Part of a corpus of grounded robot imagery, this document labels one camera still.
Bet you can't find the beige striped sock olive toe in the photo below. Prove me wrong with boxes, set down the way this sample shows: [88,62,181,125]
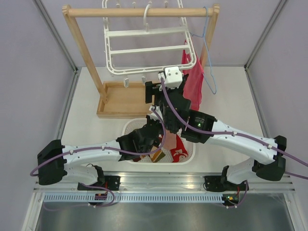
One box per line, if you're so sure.
[149,150,166,163]

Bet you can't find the red bear sock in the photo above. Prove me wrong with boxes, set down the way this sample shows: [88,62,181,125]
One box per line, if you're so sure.
[170,135,189,163]

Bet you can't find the pink sock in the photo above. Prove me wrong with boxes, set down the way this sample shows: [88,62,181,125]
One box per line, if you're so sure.
[163,132,177,150]

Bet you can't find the beige striped sock maroon toe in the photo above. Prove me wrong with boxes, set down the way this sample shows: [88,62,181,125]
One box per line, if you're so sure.
[132,155,147,162]

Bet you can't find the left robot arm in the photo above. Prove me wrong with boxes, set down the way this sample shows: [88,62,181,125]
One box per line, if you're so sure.
[30,114,166,190]

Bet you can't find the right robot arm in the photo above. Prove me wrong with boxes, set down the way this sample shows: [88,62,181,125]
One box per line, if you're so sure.
[145,81,287,192]

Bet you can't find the white clip drying hanger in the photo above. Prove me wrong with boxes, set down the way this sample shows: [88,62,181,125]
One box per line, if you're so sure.
[103,0,197,88]

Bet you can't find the white perforated plastic basket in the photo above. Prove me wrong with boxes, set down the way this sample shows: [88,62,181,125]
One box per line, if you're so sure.
[122,118,195,165]

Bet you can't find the pink towel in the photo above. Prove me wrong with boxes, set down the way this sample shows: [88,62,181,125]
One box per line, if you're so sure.
[180,39,205,111]

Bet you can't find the wooden clothes rack frame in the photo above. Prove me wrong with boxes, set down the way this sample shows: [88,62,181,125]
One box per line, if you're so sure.
[62,5,206,119]

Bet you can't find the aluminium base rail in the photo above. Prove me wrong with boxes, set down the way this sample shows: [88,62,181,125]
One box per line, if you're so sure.
[32,171,296,193]

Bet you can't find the light blue wire hanger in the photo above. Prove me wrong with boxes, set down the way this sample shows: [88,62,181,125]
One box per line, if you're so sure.
[190,4,220,95]

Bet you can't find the white slotted cable duct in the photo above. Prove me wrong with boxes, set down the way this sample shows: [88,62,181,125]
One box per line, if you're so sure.
[43,192,224,203]

